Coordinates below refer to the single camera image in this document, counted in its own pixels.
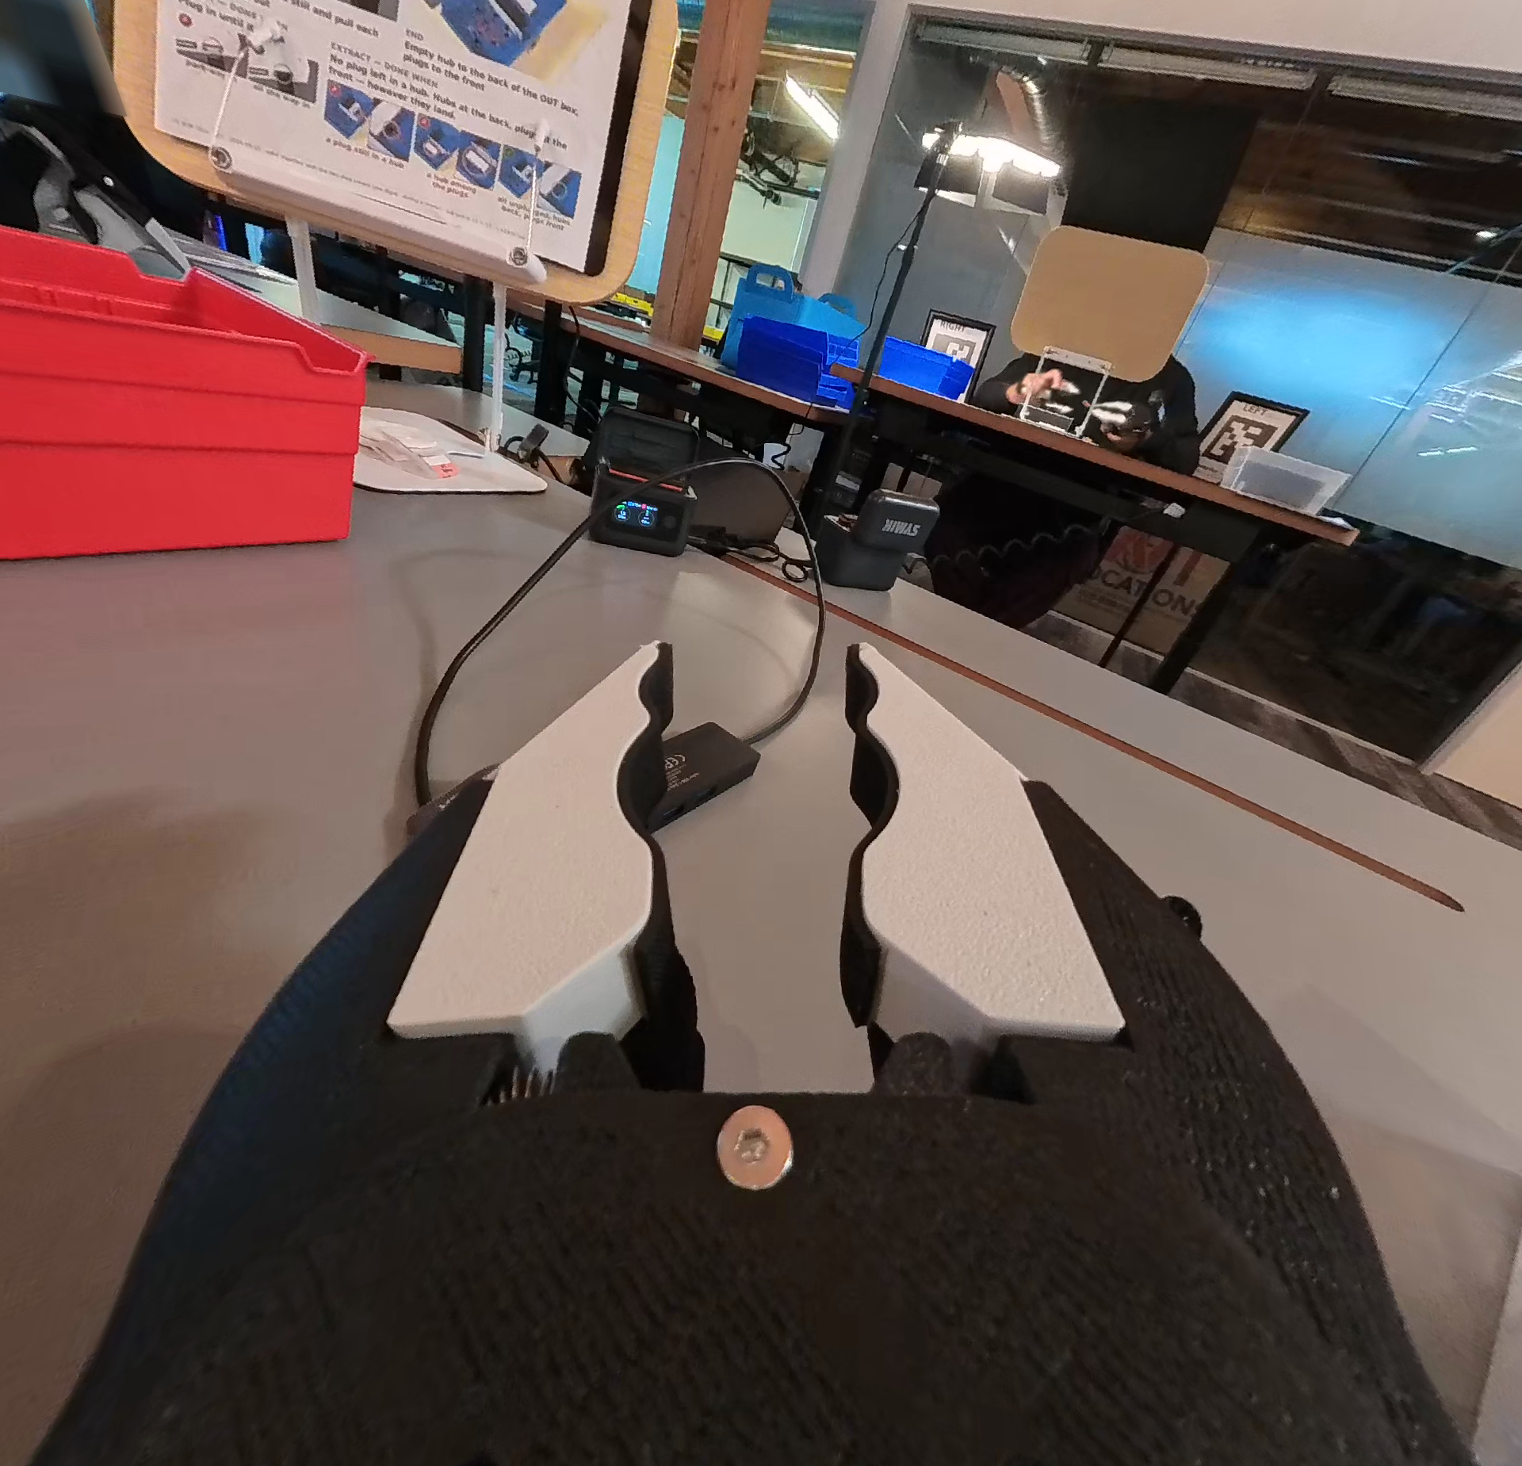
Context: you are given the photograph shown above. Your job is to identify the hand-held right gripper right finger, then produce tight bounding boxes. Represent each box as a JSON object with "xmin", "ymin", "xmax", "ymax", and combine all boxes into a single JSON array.
[{"xmin": 840, "ymin": 642, "xmax": 1132, "ymax": 1094}]

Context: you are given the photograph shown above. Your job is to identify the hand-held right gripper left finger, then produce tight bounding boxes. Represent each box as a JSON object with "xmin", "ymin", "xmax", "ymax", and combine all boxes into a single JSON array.
[{"xmin": 386, "ymin": 642, "xmax": 706, "ymax": 1094}]

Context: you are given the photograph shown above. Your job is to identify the black usb hub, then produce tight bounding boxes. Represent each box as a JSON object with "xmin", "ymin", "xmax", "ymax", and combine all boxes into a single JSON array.
[{"xmin": 411, "ymin": 723, "xmax": 763, "ymax": 840}]

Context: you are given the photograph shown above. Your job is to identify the cardboard box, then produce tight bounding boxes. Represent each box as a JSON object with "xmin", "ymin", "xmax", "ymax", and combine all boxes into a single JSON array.
[{"xmin": 1070, "ymin": 524, "xmax": 1229, "ymax": 674}]

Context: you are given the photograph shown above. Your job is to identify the black battery case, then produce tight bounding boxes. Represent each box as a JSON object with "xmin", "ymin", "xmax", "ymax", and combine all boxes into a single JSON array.
[{"xmin": 821, "ymin": 489, "xmax": 943, "ymax": 593}]

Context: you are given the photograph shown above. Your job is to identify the white board stand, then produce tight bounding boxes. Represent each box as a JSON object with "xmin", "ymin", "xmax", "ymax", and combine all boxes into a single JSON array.
[{"xmin": 289, "ymin": 215, "xmax": 552, "ymax": 496}]

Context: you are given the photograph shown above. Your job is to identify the black charger with display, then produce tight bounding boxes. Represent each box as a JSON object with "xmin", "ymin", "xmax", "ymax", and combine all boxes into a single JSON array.
[{"xmin": 590, "ymin": 405, "xmax": 704, "ymax": 559}]

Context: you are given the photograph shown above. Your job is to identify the brown top table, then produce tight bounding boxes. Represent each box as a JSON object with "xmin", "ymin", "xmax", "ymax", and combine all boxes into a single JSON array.
[
  {"xmin": 570, "ymin": 300, "xmax": 858, "ymax": 421},
  {"xmin": 830, "ymin": 360, "xmax": 1360, "ymax": 696}
]

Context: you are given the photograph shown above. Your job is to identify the translucent plastic container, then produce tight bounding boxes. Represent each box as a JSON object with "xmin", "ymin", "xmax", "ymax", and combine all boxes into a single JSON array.
[{"xmin": 1222, "ymin": 443, "xmax": 1353, "ymax": 513}]

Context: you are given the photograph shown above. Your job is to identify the red plastic bin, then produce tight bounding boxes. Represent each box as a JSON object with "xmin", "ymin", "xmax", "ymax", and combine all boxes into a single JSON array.
[
  {"xmin": 0, "ymin": 227, "xmax": 372, "ymax": 457},
  {"xmin": 0, "ymin": 443, "xmax": 358, "ymax": 562}
]

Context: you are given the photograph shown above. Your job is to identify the blue plastic bin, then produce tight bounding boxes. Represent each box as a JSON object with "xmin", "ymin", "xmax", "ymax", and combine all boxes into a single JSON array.
[{"xmin": 878, "ymin": 337, "xmax": 980, "ymax": 400}]

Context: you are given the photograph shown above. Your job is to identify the stacked blue plastic bins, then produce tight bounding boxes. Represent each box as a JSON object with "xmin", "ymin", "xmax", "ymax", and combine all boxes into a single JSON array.
[{"xmin": 741, "ymin": 316, "xmax": 861, "ymax": 408}]

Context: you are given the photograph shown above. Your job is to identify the light wooden board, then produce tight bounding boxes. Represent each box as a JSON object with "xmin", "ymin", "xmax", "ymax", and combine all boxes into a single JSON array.
[{"xmin": 1011, "ymin": 227, "xmax": 1212, "ymax": 381}]

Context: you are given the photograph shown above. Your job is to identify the blue plastic tote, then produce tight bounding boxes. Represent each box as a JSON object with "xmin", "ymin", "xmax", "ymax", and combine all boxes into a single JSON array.
[{"xmin": 720, "ymin": 265, "xmax": 873, "ymax": 365}]

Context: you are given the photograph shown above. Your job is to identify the studio light on stand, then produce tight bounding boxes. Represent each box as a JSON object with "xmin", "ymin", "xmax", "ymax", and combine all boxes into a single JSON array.
[{"xmin": 821, "ymin": 120, "xmax": 1063, "ymax": 522}]

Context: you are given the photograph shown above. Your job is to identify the white printed instruction sheet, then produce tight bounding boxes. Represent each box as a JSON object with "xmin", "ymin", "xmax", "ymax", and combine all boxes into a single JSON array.
[{"xmin": 152, "ymin": 0, "xmax": 664, "ymax": 278}]

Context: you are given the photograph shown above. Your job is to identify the instruction sheet on wooden stand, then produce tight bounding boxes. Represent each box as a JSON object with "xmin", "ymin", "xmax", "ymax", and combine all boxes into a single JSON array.
[{"xmin": 110, "ymin": 0, "xmax": 683, "ymax": 307}]

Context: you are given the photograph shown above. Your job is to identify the black usb hub cable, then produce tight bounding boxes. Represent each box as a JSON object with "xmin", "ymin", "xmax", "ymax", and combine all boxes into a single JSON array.
[{"xmin": 414, "ymin": 461, "xmax": 831, "ymax": 805}]

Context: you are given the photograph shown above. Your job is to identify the wooden post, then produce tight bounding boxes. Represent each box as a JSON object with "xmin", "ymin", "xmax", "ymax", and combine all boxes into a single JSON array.
[{"xmin": 652, "ymin": 0, "xmax": 789, "ymax": 349}]

